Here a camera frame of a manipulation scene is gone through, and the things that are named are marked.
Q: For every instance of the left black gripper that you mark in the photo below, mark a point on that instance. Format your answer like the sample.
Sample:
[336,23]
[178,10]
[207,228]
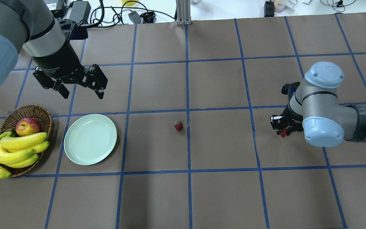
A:
[57,66]

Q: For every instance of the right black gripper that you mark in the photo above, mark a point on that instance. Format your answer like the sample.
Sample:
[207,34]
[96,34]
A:
[289,116]

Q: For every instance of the red strawberry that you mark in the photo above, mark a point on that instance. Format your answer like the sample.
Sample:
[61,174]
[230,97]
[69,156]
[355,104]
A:
[283,133]
[178,125]

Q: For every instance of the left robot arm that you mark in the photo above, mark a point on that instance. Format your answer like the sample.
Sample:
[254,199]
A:
[29,25]

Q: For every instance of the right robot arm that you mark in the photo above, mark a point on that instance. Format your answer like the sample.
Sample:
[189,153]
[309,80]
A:
[313,108]

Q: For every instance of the light green plate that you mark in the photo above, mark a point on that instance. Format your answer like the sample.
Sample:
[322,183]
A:
[90,139]

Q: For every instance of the red apple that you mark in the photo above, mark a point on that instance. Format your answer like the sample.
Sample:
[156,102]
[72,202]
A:
[28,126]

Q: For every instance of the black power adapter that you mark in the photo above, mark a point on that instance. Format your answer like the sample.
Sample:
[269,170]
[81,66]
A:
[78,11]

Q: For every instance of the yellow banana bunch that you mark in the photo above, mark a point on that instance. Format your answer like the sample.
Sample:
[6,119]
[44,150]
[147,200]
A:
[20,152]

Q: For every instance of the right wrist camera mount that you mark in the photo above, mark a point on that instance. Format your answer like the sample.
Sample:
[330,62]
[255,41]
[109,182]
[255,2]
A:
[290,89]

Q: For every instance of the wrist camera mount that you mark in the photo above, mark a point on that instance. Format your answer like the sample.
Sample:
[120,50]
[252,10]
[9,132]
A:
[290,89]
[72,30]

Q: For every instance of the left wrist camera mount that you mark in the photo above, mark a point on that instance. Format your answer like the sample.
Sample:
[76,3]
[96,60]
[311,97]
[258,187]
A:
[72,30]

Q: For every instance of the aluminium frame post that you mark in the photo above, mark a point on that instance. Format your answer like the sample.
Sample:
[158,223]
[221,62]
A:
[183,12]

